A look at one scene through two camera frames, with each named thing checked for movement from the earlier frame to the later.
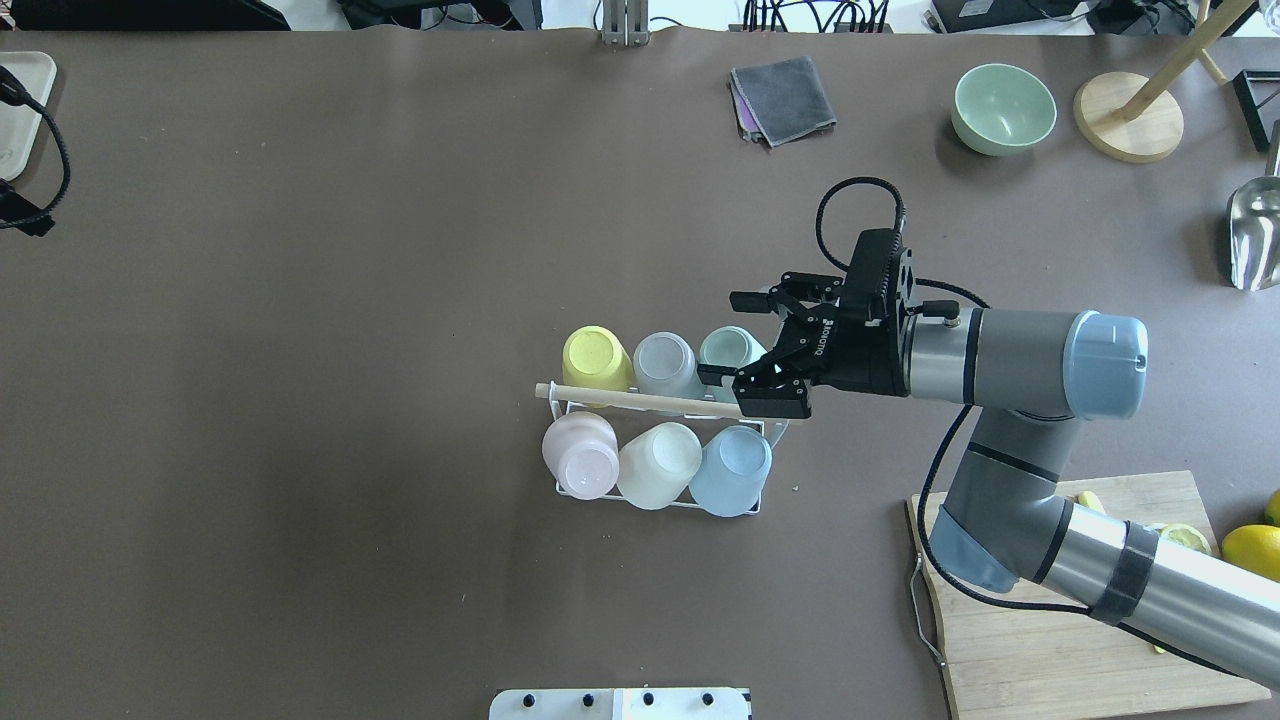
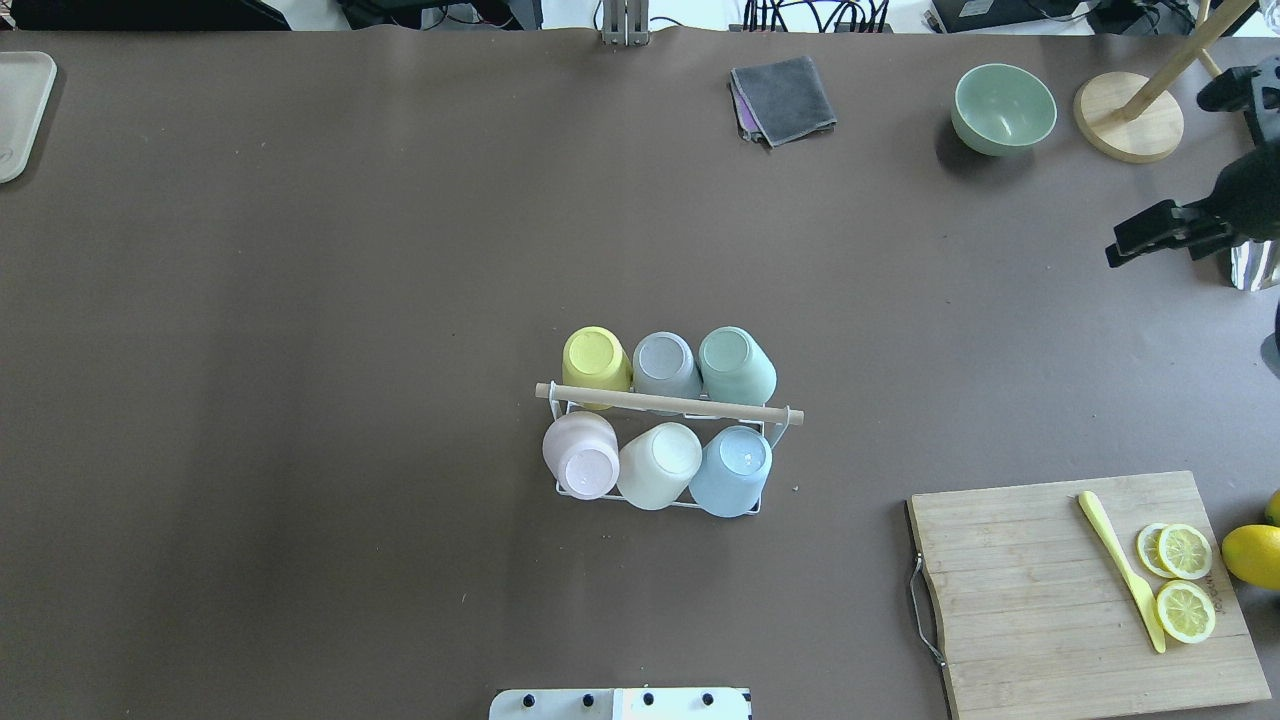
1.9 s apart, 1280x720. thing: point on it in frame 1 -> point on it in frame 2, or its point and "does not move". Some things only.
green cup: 728,346 does not move
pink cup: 581,452 does not move
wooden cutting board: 1038,653 does not move
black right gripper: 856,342 -> 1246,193
